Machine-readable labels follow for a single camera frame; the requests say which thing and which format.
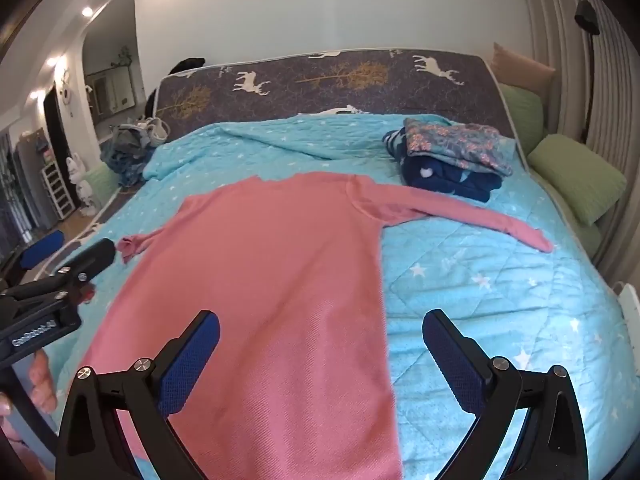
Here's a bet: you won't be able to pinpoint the small green pillow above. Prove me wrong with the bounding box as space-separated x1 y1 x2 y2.
500 82 545 152

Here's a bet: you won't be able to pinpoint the white tote bag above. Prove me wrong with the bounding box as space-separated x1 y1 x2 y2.
137 116 168 148

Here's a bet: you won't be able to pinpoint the folded navy garment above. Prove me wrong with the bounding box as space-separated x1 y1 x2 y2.
382 129 503 204

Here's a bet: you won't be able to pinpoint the grey deer print mattress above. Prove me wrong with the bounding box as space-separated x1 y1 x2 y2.
152 49 516 137

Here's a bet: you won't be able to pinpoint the large green pillow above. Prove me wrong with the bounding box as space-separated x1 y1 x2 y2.
527 134 627 226

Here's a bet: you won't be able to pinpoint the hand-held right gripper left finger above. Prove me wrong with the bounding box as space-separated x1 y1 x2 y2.
56 310 221 480

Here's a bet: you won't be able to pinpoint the black floor lamp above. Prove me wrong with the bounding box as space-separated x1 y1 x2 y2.
574 0 601 143

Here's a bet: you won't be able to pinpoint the pink knit sweater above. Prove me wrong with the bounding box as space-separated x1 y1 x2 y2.
80 171 555 480

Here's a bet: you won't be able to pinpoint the turquoise star quilted blanket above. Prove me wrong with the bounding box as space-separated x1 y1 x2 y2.
60 112 636 480

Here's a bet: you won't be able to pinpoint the white plush toys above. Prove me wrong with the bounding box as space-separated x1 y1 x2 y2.
65 156 95 218

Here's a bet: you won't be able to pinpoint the white shelf rack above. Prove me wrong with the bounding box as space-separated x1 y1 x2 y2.
41 164 76 221

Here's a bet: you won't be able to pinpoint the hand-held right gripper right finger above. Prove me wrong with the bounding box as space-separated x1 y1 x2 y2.
422 309 588 480

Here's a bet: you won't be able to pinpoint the black cloth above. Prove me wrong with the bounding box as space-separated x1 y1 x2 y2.
167 57 206 76

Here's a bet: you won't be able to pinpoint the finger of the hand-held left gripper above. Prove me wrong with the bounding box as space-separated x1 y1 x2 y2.
20 237 117 307
0 230 66 291

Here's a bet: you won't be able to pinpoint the person's left hand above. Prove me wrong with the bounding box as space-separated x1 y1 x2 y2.
27 349 60 414

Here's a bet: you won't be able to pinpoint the pink pillow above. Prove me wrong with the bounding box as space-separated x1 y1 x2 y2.
491 42 556 98

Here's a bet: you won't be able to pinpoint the pile of blue clothes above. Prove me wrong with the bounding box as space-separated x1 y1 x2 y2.
100 122 161 188

